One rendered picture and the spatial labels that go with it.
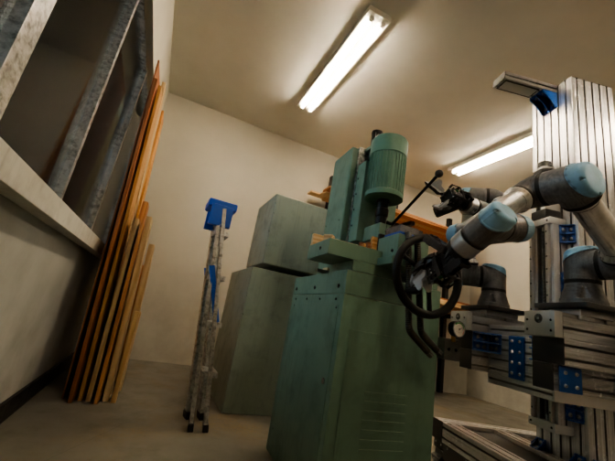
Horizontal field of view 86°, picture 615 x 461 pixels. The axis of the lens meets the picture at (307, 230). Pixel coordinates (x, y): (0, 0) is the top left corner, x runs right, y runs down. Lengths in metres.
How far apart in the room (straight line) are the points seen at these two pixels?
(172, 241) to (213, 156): 1.04
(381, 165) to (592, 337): 1.01
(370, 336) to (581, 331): 0.75
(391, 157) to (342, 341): 0.84
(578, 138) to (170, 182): 3.28
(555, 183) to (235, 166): 3.19
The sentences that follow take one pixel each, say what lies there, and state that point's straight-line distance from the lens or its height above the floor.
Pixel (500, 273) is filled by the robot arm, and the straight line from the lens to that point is 2.02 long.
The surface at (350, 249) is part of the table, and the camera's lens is 1.26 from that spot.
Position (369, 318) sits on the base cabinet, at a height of 0.64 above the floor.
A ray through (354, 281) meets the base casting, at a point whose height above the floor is 0.76.
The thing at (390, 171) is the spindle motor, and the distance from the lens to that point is 1.57.
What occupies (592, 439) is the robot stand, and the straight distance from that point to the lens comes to 1.87.
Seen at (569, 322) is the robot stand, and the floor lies 0.74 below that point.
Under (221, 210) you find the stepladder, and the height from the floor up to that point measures 1.10.
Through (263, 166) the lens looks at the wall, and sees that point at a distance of 4.00.
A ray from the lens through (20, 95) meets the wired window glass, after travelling 1.34.
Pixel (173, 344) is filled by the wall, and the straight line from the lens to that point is 3.60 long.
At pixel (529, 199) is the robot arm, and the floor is 1.10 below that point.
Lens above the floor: 0.59
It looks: 15 degrees up
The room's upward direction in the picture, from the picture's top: 10 degrees clockwise
